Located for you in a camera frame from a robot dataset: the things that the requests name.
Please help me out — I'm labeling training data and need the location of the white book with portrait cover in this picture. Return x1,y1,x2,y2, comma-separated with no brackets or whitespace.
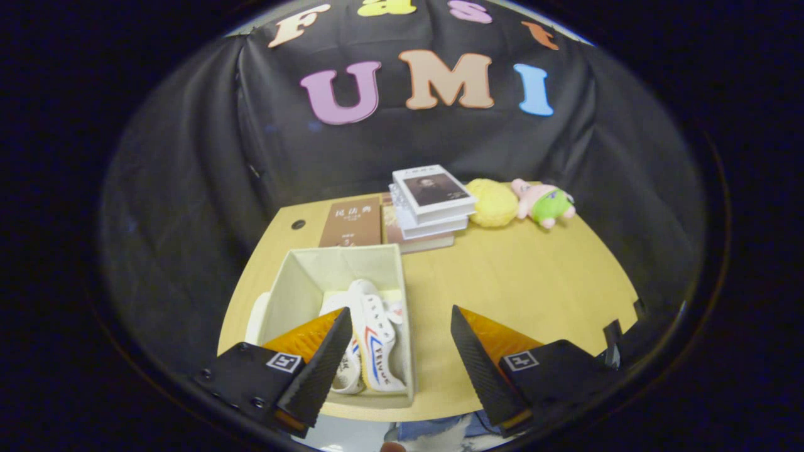
393,164,477,225

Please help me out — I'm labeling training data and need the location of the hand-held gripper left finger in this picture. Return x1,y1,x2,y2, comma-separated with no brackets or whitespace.
193,307,354,439

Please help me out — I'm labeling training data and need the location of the yellow round plush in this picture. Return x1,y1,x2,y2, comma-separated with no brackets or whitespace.
465,178,519,228

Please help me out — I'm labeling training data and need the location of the brown cover book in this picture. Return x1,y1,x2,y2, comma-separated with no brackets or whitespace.
319,196,383,248

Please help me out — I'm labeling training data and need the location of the plain white book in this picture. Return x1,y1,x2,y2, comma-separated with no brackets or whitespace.
388,184,470,240

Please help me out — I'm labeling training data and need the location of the pink and green plush toy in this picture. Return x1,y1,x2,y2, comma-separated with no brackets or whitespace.
511,178,576,229

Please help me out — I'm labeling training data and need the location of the black backdrop cloth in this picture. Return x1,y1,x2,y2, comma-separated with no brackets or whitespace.
97,0,707,377

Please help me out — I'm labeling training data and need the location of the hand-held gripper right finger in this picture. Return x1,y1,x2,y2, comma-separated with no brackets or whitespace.
450,305,620,438

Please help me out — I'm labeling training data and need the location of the pinkish thick book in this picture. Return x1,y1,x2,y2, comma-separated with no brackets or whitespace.
382,195,456,254

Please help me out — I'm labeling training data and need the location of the grey fabric storage box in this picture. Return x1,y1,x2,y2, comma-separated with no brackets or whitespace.
244,244,416,409

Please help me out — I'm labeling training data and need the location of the white canvas shoe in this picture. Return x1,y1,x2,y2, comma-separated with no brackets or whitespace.
319,294,366,396
339,279,408,395

